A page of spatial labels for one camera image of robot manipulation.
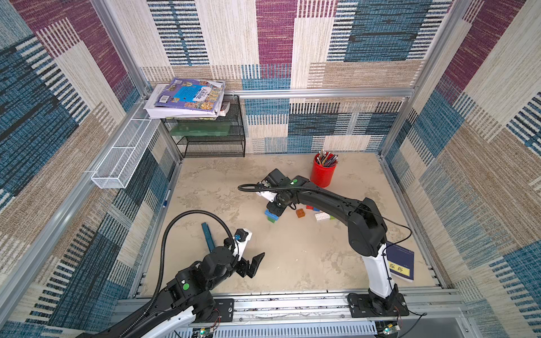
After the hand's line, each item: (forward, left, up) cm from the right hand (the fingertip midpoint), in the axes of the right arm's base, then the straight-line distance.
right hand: (278, 207), depth 91 cm
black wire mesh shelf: (+44, +29, +3) cm, 53 cm away
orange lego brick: (+1, -10, -6) cm, 12 cm away
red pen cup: (+16, -21, +7) cm, 27 cm away
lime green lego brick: (-20, -15, +26) cm, 36 cm away
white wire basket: (-1, +53, +28) cm, 60 cm away
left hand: (-20, +9, +6) cm, 22 cm away
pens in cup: (+23, -23, +5) cm, 33 cm away
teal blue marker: (-11, +29, -5) cm, 31 cm away
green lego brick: (-3, +3, -6) cm, 8 cm away
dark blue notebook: (-21, -47, -8) cm, 52 cm away
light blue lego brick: (-7, +2, +6) cm, 9 cm away
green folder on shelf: (+32, +36, +17) cm, 51 cm away
